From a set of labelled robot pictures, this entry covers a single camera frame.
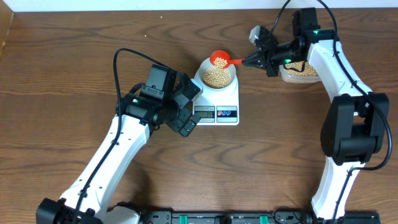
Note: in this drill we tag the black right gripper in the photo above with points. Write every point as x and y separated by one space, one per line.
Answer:
262 59

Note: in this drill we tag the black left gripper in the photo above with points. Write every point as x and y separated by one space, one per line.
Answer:
176 124

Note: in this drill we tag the white digital kitchen scale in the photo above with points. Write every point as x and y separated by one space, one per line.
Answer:
218 107

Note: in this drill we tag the red plastic scoop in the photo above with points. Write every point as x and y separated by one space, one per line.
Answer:
220 57

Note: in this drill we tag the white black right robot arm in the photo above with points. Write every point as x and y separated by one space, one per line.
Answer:
355 127

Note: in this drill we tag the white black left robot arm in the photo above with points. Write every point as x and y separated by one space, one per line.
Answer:
138 114

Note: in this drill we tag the soybeans pile in bowl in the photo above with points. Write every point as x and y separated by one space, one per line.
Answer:
216 77

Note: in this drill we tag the grey plastic bowl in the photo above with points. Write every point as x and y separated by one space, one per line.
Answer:
208 65

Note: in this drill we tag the clear container of soybeans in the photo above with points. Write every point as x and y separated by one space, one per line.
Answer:
298 72

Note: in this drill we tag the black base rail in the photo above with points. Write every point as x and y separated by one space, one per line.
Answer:
281 215

